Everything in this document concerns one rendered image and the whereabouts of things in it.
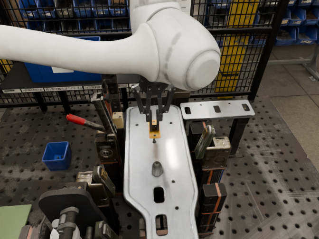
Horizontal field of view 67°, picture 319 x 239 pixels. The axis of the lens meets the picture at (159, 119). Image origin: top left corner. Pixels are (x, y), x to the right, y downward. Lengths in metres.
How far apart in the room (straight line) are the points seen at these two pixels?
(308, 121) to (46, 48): 2.55
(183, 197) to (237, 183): 0.47
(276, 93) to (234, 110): 2.00
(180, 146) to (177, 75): 0.48
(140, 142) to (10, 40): 0.52
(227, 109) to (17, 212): 0.94
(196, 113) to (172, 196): 0.37
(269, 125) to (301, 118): 1.32
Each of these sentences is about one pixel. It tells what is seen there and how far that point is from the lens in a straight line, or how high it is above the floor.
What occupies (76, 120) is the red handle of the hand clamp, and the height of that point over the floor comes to 1.13.
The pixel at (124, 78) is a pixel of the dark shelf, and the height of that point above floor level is 1.03.
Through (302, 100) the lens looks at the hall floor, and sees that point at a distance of 3.02.
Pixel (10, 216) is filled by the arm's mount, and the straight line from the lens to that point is 1.18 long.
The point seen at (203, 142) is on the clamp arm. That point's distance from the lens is 0.78.
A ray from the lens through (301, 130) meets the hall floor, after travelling 2.63.
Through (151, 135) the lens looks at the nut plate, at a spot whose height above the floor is 1.07.
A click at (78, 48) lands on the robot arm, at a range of 0.43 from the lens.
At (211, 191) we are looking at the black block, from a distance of 0.76.
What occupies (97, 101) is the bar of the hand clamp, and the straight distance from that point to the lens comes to 0.70.
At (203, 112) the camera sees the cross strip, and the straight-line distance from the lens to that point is 0.97.
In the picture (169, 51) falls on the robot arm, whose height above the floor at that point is 1.46.
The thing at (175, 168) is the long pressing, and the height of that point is 1.00.
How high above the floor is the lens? 1.64
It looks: 44 degrees down
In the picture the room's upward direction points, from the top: straight up
